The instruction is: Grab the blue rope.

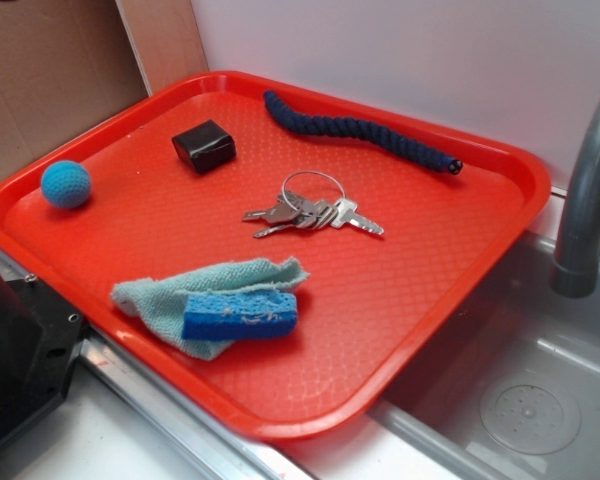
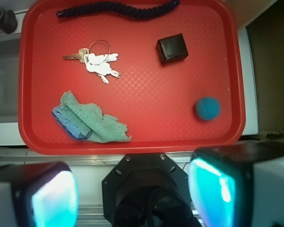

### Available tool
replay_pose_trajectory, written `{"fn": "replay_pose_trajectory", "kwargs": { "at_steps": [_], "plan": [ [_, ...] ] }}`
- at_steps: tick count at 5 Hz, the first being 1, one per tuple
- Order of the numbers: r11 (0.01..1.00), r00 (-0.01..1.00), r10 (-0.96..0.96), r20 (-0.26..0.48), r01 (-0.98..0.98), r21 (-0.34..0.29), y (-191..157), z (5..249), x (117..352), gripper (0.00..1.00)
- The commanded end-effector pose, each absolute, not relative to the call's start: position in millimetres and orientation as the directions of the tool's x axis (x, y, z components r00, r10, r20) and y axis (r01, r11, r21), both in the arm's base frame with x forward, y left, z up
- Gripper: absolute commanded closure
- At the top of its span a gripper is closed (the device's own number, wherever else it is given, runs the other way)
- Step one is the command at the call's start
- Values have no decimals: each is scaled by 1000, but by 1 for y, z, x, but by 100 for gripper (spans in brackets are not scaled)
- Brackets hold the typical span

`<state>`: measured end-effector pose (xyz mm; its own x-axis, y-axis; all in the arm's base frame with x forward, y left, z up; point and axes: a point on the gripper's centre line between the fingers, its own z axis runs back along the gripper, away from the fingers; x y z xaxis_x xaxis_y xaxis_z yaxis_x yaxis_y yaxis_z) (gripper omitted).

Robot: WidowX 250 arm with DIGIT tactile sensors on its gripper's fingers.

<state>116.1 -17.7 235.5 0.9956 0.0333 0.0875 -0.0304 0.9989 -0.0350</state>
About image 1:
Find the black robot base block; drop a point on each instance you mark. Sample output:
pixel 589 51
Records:
pixel 40 332

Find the blue sponge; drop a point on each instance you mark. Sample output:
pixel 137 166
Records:
pixel 250 315

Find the red plastic tray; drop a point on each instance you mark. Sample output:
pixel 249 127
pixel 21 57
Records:
pixel 451 205

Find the black rectangular box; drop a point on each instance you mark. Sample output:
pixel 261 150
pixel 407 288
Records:
pixel 205 147

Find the light green cloth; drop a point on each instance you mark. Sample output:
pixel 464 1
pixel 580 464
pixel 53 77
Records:
pixel 160 304

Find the blue knitted ball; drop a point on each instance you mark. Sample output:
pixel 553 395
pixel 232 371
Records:
pixel 66 185

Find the grey sink basin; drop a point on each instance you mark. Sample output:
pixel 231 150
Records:
pixel 509 386

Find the grey faucet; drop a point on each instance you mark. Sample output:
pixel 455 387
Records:
pixel 576 261

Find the brown cardboard panel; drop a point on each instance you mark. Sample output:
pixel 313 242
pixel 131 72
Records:
pixel 66 66

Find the silver key bunch with ring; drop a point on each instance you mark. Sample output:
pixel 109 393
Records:
pixel 293 210

